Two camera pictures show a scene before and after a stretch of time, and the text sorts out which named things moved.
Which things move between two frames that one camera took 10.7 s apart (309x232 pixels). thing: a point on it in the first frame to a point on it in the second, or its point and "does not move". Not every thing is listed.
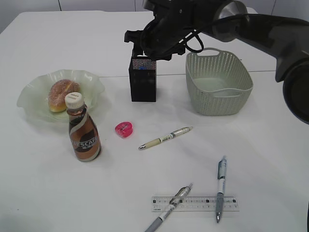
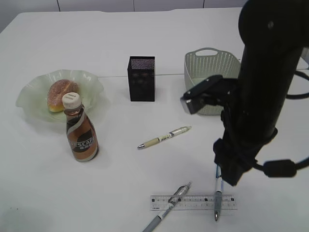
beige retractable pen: (175, 133) does not move
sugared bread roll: (58, 92) does not move
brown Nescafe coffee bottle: (83, 130) does not move
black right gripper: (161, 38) to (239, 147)
